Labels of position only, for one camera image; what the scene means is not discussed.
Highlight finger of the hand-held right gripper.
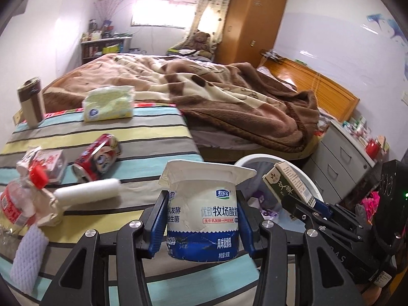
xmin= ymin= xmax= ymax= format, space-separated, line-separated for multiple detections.
xmin=314 ymin=198 xmax=367 ymax=233
xmin=281 ymin=194 xmax=362 ymax=246

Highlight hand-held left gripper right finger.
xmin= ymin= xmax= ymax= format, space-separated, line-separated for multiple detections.
xmin=236 ymin=189 xmax=367 ymax=306

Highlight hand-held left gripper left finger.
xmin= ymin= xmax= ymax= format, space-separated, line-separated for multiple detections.
xmin=40 ymin=189 xmax=169 ymax=306

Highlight green white carton box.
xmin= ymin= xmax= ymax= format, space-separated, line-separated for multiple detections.
xmin=262 ymin=161 xmax=314 ymax=208

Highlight white blue yogurt cup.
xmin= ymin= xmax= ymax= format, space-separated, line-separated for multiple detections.
xmin=159 ymin=159 xmax=257 ymax=262

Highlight white round trash bin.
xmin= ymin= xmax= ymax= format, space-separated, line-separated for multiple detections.
xmin=234 ymin=154 xmax=322 ymax=230

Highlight crushed red drink can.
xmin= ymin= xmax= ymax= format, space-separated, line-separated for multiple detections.
xmin=72 ymin=134 xmax=122 ymax=184

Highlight beige paper bag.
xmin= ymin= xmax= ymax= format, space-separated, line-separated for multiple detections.
xmin=30 ymin=185 xmax=64 ymax=227

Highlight pale purple foam net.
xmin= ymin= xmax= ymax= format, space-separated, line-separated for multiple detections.
xmin=10 ymin=225 xmax=49 ymax=294

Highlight clear bottle with red label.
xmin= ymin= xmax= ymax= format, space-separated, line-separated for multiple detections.
xmin=0 ymin=164 xmax=48 ymax=227

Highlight pink striped clothes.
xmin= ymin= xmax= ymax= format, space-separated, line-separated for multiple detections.
xmin=355 ymin=191 xmax=381 ymax=220

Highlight grey drawer nightstand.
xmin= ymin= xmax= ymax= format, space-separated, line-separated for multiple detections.
xmin=301 ymin=119 xmax=383 ymax=198

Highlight red jar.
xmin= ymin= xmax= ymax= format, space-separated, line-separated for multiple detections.
xmin=366 ymin=137 xmax=383 ymax=160

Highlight white paper roll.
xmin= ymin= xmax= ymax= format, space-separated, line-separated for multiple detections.
xmin=54 ymin=178 xmax=122 ymax=211

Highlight striped bed sheet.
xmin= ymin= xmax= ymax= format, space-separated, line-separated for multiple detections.
xmin=0 ymin=102 xmax=262 ymax=306

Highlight group of medicine boxes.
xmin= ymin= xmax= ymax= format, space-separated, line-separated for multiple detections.
xmin=342 ymin=116 xmax=372 ymax=137

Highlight wooden headboard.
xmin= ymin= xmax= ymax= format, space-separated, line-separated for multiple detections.
xmin=263 ymin=56 xmax=360 ymax=118

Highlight small red white carton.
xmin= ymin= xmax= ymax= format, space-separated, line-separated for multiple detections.
xmin=30 ymin=149 xmax=67 ymax=185

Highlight yellow green tissue pack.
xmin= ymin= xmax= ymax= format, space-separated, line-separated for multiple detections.
xmin=82 ymin=85 xmax=135 ymax=122

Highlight brown beige fleece blanket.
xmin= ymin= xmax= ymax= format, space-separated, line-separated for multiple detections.
xmin=43 ymin=53 xmax=319 ymax=154

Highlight brown beige tumbler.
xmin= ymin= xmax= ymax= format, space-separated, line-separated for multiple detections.
xmin=17 ymin=77 xmax=45 ymax=125

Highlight cluttered shelf unit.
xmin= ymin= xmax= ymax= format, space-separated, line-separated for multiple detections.
xmin=81 ymin=36 xmax=132 ymax=64

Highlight brown teddy bear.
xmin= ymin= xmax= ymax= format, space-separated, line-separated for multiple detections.
xmin=183 ymin=32 xmax=212 ymax=55

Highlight wooden wardrobe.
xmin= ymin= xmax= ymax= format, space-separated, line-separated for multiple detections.
xmin=214 ymin=0 xmax=289 ymax=67

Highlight window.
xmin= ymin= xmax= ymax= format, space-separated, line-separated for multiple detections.
xmin=131 ymin=0 xmax=196 ymax=29

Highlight patterned curtain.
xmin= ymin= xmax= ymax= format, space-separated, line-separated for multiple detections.
xmin=188 ymin=0 xmax=235 ymax=52

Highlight dried branch decoration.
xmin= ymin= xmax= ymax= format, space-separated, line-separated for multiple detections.
xmin=94 ymin=0 xmax=128 ymax=23

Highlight blue dolphin wall sticker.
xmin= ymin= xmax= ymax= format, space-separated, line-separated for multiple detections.
xmin=366 ymin=13 xmax=408 ymax=47

